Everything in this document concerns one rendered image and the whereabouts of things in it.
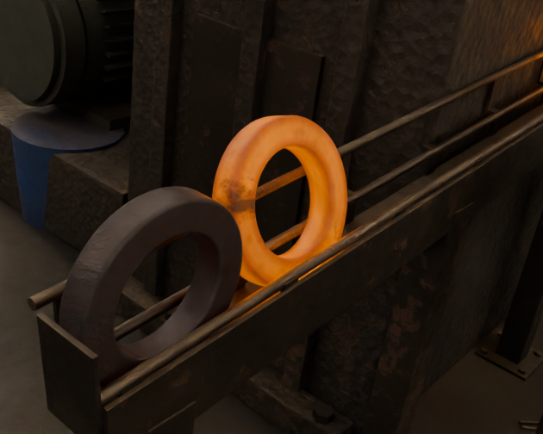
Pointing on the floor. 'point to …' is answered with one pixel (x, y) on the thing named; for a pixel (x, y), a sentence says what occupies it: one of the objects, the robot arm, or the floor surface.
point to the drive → (84, 170)
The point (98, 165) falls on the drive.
